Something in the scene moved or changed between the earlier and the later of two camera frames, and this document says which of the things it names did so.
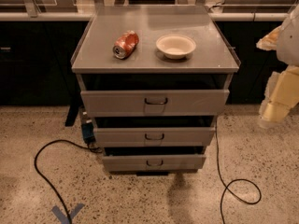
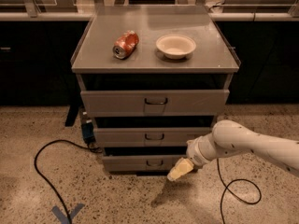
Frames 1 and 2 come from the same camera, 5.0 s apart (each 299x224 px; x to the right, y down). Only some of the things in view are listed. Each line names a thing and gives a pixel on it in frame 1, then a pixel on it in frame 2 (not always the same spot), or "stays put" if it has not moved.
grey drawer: (189, 136) stays put
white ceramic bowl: (176, 46) stays put
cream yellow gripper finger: (281, 95) to (201, 150)
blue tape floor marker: (63, 217) stays put
